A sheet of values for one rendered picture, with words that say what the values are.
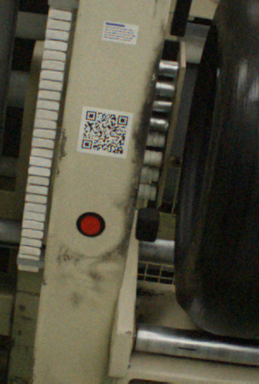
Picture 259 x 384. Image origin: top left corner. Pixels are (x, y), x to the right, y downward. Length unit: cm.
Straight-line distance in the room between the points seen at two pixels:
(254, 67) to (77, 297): 52
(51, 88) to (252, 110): 32
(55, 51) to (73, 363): 55
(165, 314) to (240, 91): 62
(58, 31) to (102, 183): 25
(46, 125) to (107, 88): 11
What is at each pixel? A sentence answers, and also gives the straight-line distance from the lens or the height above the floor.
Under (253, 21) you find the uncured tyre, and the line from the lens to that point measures 148.
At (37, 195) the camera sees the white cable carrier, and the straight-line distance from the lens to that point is 163.
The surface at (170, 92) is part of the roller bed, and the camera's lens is 196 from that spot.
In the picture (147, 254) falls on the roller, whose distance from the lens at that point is 189.
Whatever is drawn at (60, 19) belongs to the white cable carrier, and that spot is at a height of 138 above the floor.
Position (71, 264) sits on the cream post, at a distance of 167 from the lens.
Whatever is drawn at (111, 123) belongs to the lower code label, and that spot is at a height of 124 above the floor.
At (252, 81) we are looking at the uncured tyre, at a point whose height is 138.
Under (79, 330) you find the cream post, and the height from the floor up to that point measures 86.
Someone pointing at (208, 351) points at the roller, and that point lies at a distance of 166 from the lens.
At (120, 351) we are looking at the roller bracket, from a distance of 162.
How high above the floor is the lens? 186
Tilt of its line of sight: 28 degrees down
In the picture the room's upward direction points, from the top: 9 degrees clockwise
